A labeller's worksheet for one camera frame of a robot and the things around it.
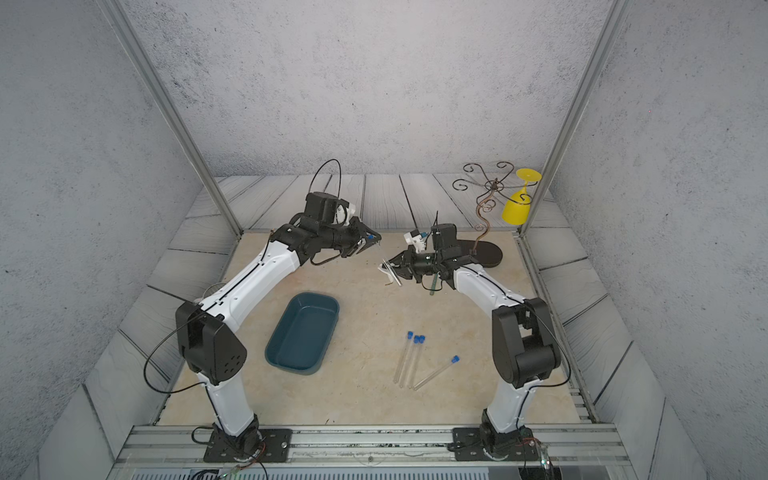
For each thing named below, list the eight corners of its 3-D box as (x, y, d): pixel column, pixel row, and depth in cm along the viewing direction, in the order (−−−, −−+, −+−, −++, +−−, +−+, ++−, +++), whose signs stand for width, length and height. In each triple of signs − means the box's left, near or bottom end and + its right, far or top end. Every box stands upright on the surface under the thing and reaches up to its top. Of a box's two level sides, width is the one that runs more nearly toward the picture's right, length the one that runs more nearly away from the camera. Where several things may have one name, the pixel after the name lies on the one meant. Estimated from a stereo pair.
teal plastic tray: (267, 369, 88) (259, 359, 83) (297, 300, 103) (292, 289, 98) (321, 379, 86) (316, 370, 81) (344, 308, 101) (341, 296, 96)
